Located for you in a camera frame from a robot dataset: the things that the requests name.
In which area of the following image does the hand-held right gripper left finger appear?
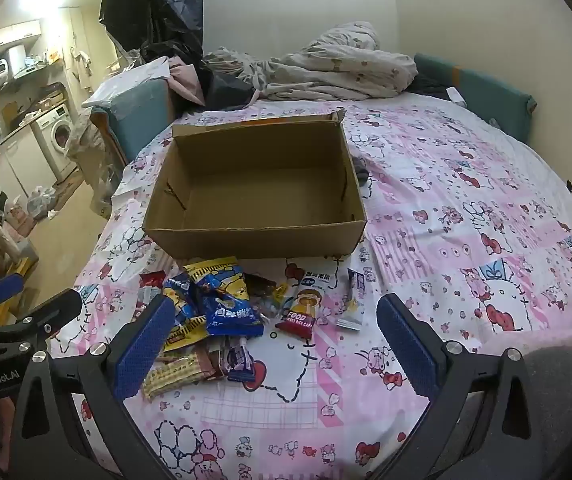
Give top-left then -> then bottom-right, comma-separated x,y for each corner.
8,294 -> 177,480

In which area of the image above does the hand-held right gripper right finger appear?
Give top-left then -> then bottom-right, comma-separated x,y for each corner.
366,292 -> 572,480

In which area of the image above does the beige wafer packet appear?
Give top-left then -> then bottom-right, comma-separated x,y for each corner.
142,350 -> 217,401

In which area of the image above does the small yellow blue snack packet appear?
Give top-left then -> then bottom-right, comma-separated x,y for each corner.
162,274 -> 209,353

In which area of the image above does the brown snack bar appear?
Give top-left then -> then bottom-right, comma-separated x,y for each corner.
186,345 -> 229,381

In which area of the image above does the red snack packet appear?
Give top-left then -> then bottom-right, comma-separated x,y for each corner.
136,271 -> 167,311

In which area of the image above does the white slim snack packet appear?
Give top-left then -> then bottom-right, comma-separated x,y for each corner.
336,267 -> 367,332

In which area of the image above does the grey snack packet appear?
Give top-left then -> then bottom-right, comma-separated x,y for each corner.
223,337 -> 257,383

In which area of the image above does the large yellow blue snack packet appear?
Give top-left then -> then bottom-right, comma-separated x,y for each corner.
183,256 -> 253,298

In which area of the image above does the white red rice cake packet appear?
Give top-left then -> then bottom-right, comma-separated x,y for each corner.
275,272 -> 327,341

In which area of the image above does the dark brown snack packet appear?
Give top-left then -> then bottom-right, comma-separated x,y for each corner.
243,272 -> 291,321

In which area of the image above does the brown cardboard box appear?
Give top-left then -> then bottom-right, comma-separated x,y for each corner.
142,108 -> 367,261

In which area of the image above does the white plastic bag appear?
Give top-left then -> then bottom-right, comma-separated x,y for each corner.
26,186 -> 59,221

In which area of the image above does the pink cartoon printed bedsheet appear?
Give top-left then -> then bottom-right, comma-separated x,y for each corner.
48,92 -> 572,480

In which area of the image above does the white base cabinet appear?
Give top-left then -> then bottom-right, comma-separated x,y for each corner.
0,125 -> 59,201

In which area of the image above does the grey fleece clothing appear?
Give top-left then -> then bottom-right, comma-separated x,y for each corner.
518,325 -> 572,480

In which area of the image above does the white washing machine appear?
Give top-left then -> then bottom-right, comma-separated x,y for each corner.
33,102 -> 74,181

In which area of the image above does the small grey cloth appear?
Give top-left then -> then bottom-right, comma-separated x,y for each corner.
351,156 -> 371,186

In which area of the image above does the teal padded bed panel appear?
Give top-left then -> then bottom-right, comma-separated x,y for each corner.
413,52 -> 538,143
90,80 -> 174,166

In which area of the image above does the hanging white garment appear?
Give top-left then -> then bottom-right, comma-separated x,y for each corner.
70,46 -> 94,93

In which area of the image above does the white plastic sheet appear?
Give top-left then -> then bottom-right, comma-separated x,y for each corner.
82,57 -> 171,108

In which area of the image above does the dark clothing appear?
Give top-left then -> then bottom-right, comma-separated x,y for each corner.
408,72 -> 459,98

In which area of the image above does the pink cloth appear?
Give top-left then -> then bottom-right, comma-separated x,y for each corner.
168,55 -> 207,106

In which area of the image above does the rumpled floral quilt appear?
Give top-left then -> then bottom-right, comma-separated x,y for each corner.
206,21 -> 419,102

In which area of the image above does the hanging black plastic bag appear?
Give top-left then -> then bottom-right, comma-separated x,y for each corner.
99,0 -> 205,61

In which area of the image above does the white wall cabinet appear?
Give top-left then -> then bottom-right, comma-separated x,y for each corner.
0,19 -> 42,53

